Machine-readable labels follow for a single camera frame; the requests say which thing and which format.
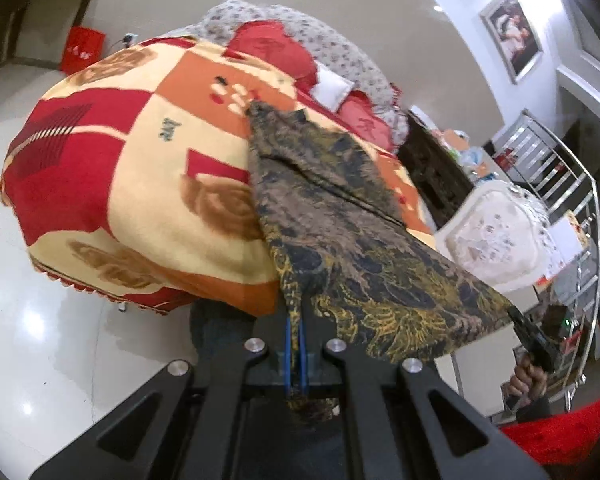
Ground dark carved wooden cabinet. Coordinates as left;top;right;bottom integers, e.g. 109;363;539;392
397;110;491;231

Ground red bag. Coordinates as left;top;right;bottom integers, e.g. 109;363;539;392
60;26;106;75

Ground framed wall photo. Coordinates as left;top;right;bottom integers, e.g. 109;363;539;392
480;0;543;85

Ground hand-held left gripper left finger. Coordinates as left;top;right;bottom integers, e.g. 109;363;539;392
27;310;293;480

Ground person's right hand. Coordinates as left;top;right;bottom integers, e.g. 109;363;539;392
502;355;548;409

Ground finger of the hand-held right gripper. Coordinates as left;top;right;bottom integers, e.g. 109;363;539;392
509;307;536;348

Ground white paper board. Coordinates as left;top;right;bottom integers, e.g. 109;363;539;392
547;210;592;273

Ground pile of plastic bags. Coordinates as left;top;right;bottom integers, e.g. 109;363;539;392
432;127;501;181

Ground white pillow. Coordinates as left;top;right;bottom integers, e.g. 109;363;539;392
312;65;356;113

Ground red floor mat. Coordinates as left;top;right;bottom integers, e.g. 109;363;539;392
500;392;600;468

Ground white ornate chair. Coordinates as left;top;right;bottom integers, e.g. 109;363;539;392
432;180;566;296

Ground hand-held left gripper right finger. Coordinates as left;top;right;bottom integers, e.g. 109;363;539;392
300;320;551;480

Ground floral upholstered bed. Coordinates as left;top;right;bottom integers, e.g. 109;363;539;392
162;0;411;146

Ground floral patterned shirt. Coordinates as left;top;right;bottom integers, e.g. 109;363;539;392
247;100;518;426

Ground metal clothes rack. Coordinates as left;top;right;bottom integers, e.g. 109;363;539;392
490;110;600;411

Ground printed blanket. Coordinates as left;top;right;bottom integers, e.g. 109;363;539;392
0;35;438;318

